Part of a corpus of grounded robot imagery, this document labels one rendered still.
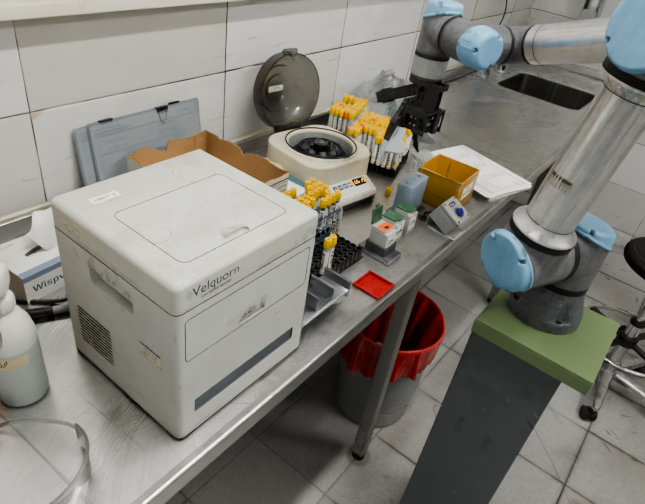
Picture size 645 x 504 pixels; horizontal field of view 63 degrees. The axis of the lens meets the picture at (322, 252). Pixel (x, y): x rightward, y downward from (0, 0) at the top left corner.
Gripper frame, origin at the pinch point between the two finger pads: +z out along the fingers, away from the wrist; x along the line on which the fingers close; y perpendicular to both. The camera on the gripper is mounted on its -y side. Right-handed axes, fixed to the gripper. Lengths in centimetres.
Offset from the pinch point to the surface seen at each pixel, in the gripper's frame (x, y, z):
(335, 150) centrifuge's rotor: 3.8, -22.5, 8.4
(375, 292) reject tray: -22.5, 17.6, 19.7
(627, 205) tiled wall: 235, 14, 73
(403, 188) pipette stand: 6.0, 0.4, 9.8
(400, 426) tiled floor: 24, 15, 106
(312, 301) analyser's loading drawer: -40.9, 15.7, 14.9
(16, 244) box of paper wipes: -77, -30, 16
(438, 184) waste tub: 20.0, 2.4, 11.2
